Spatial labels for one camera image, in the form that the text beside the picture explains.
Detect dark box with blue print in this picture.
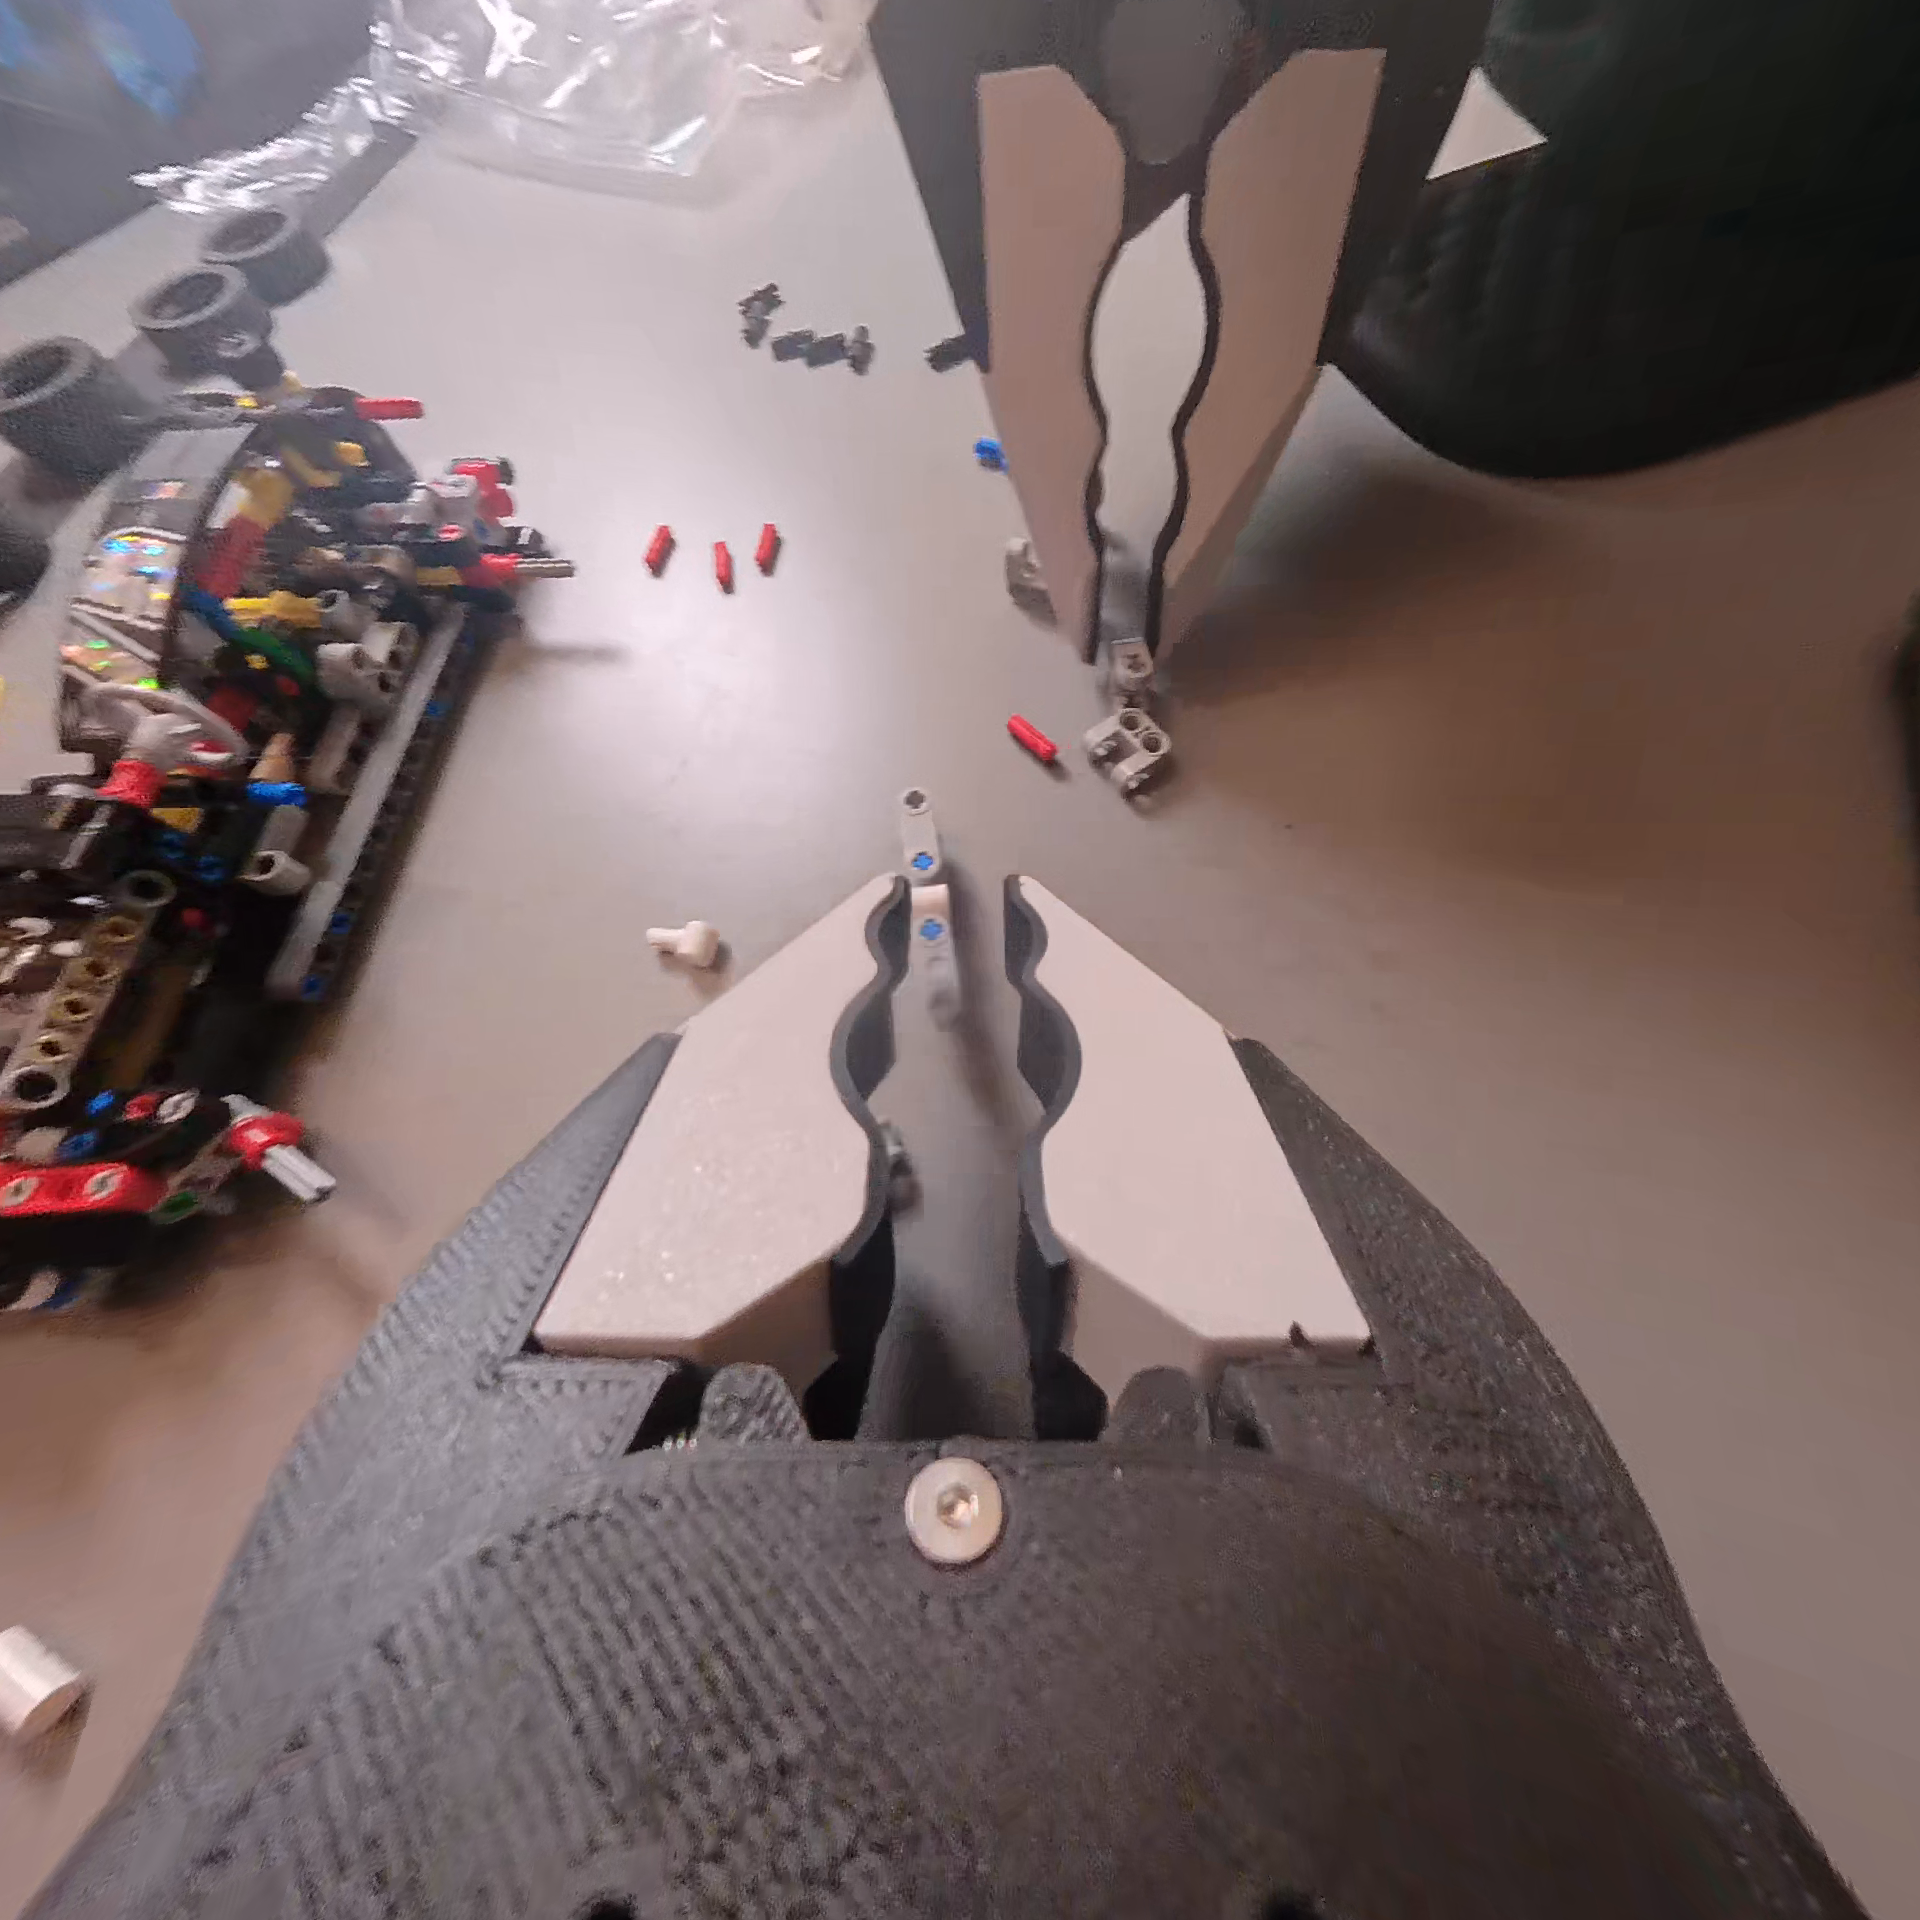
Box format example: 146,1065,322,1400
0,0,384,287

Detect partly built lego car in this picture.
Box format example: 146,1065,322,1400
0,381,578,1322

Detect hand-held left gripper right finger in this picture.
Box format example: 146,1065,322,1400
999,874,1375,1442

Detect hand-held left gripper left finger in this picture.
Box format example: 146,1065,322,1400
531,874,922,1428

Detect white lego cylinder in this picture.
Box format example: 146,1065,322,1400
0,1627,89,1745

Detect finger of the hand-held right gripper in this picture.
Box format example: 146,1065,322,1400
1147,49,1389,671
976,70,1195,671

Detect grey liftarm chain blue pins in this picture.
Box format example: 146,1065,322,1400
896,786,965,1029

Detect clear plastic bag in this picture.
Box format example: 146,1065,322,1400
130,0,878,202

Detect grey perpendicular lego connector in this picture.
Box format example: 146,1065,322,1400
1084,705,1176,800

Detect cluster of black lego pins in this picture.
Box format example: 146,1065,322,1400
736,277,976,375

